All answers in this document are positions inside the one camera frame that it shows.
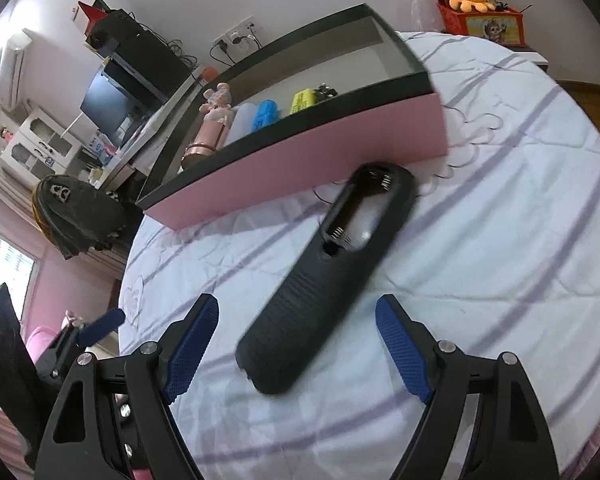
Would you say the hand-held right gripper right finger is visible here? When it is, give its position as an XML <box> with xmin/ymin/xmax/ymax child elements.
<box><xmin>375</xmin><ymin>294</ymin><xmax>561</xmax><ymax>480</ymax></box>

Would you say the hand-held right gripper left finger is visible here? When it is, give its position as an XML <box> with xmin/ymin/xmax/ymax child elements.
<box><xmin>32</xmin><ymin>292</ymin><xmax>221</xmax><ymax>480</ymax></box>

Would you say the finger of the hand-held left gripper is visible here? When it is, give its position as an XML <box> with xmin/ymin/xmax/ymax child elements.
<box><xmin>36</xmin><ymin>308</ymin><xmax>127</xmax><ymax>387</ymax></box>

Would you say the black remote control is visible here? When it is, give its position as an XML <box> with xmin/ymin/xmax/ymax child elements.
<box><xmin>235</xmin><ymin>161</ymin><xmax>416</xmax><ymax>396</ymax></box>

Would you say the rose gold metal cup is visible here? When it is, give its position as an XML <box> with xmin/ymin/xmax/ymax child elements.
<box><xmin>181</xmin><ymin>120</ymin><xmax>228</xmax><ymax>171</ymax></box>

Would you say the pink box with black rim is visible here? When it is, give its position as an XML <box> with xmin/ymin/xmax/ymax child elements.
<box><xmin>136</xmin><ymin>3</ymin><xmax>448</xmax><ymax>232</ymax></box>

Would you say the clear tube with blue cap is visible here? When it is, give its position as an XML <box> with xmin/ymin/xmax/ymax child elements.
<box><xmin>225</xmin><ymin>102</ymin><xmax>257</xmax><ymax>146</ymax></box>

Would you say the blue highlighter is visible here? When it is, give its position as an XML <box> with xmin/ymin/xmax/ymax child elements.
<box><xmin>251</xmin><ymin>100</ymin><xmax>281</xmax><ymax>133</ymax></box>

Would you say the yellow highlighter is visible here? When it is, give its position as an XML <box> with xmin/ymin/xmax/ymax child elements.
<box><xmin>290</xmin><ymin>88</ymin><xmax>317</xmax><ymax>116</ymax></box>

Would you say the pink blanket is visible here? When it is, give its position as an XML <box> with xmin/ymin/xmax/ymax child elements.
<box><xmin>22</xmin><ymin>310</ymin><xmax>86</xmax><ymax>366</ymax></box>

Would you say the window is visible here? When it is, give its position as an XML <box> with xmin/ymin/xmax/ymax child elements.
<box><xmin>0</xmin><ymin>220</ymin><xmax>38</xmax><ymax>306</ymax></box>

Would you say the grey jacket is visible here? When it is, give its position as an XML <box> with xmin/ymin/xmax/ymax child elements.
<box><xmin>31</xmin><ymin>175</ymin><xmax>128</xmax><ymax>261</ymax></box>

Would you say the white striped quilt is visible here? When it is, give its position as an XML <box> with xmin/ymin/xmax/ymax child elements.
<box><xmin>117</xmin><ymin>31</ymin><xmax>600</xmax><ymax>480</ymax></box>

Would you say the white glass door cabinet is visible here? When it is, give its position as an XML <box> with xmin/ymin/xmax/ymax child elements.
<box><xmin>0</xmin><ymin>105</ymin><xmax>83</xmax><ymax>176</ymax></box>

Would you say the black computer monitor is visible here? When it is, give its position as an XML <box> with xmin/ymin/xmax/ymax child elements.
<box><xmin>79</xmin><ymin>66</ymin><xmax>138</xmax><ymax>148</ymax></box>

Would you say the white desk with drawers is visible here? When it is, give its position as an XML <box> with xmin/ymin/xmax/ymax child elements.
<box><xmin>87</xmin><ymin>67</ymin><xmax>216</xmax><ymax>196</ymax></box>

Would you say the black computer tower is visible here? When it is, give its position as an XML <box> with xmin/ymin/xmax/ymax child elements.
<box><xmin>102</xmin><ymin>35</ymin><xmax>193</xmax><ymax>106</ymax></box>

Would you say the white air conditioner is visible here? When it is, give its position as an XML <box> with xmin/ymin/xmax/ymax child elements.
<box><xmin>0</xmin><ymin>29</ymin><xmax>33</xmax><ymax>110</ymax></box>

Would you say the black speaker box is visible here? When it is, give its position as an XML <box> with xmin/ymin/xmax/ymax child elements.
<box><xmin>87</xmin><ymin>10</ymin><xmax>143</xmax><ymax>56</ymax></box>

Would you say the red and white calendar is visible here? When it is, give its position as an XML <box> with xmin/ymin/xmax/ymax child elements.
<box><xmin>71</xmin><ymin>0</ymin><xmax>111</xmax><ymax>36</ymax></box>

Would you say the low white cabinet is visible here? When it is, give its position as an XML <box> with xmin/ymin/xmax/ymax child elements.
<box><xmin>520</xmin><ymin>42</ymin><xmax>551</xmax><ymax>73</ymax></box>

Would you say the red storage box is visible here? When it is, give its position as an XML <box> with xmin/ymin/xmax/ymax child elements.
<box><xmin>436</xmin><ymin>1</ymin><xmax>528</xmax><ymax>48</ymax></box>

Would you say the clear plastic bag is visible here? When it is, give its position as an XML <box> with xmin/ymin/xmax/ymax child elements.
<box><xmin>387</xmin><ymin>0</ymin><xmax>443</xmax><ymax>35</ymax></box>

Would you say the black power cable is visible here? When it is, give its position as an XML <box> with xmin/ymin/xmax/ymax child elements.
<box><xmin>209</xmin><ymin>35</ymin><xmax>261</xmax><ymax>68</ymax></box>

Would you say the white wall socket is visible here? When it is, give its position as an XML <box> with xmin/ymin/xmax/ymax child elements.
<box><xmin>211</xmin><ymin>17</ymin><xmax>262</xmax><ymax>47</ymax></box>

